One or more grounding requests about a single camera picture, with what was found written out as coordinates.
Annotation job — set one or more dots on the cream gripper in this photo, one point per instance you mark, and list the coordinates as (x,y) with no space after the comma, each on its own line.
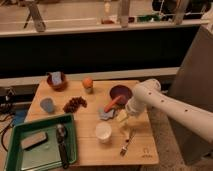
(122,116)

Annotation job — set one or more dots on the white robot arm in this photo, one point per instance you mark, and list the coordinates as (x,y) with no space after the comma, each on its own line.
(148,93)

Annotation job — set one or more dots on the blue-grey cloth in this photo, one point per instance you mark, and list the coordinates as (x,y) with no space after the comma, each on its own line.
(106,115)

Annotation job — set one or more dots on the white paper cup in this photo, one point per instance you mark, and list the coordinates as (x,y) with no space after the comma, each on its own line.
(103,132)

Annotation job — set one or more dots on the purple bowl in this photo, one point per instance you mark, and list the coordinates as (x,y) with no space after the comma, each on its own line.
(121,90)

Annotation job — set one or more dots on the metal fork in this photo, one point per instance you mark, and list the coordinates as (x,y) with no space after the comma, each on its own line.
(125,147)

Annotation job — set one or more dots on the small glass cup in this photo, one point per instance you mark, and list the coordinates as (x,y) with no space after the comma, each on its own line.
(89,90)

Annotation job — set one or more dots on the orange fruit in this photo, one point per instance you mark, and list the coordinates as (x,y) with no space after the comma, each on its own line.
(87,82)

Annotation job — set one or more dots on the bunch of dark grapes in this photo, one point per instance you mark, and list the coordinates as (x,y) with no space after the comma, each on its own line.
(73,104)

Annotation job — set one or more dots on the black ladle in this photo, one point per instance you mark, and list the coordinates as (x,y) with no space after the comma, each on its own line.
(61,135)

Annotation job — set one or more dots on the blue cup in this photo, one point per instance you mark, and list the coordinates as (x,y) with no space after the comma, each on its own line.
(47,105)

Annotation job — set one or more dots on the green plastic tray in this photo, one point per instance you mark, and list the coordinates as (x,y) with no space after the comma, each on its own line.
(45,156)

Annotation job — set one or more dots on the grey sponge block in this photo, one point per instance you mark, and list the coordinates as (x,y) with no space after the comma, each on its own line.
(33,139)

